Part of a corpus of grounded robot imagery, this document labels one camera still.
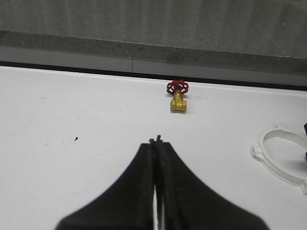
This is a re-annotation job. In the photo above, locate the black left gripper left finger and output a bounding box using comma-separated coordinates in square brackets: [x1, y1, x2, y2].
[56, 139, 155, 230]

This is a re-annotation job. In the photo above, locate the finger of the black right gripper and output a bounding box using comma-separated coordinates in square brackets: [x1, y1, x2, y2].
[304, 123, 307, 160]

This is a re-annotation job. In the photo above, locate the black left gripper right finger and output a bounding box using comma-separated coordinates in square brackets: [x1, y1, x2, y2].
[155, 137, 268, 230]

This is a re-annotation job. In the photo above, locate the white plastic pipe clamp ring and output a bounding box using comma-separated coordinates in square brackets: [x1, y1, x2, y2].
[250, 123, 307, 196]

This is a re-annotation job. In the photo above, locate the grey stone counter ledge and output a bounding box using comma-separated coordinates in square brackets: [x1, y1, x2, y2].
[0, 0, 307, 90]

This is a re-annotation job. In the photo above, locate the brass valve red handwheel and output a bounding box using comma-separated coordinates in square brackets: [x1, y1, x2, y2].
[166, 80, 189, 112]

